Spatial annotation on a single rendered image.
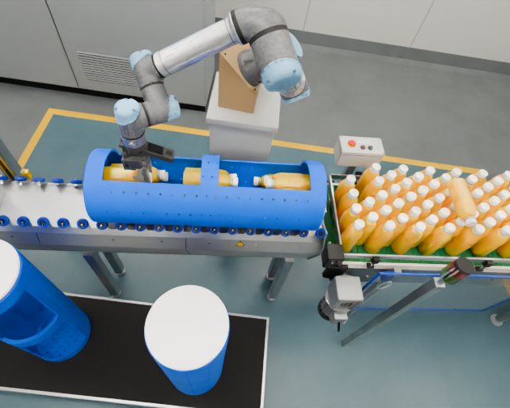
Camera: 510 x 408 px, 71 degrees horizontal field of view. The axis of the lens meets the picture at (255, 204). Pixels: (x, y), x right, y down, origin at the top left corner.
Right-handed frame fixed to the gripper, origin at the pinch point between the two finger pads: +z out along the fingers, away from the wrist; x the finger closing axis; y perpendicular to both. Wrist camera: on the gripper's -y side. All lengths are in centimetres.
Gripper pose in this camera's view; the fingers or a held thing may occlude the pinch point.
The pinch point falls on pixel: (150, 177)
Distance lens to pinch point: 140.9
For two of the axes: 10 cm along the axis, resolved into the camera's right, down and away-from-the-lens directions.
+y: -9.9, -0.5, -0.9
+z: -1.0, 5.3, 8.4
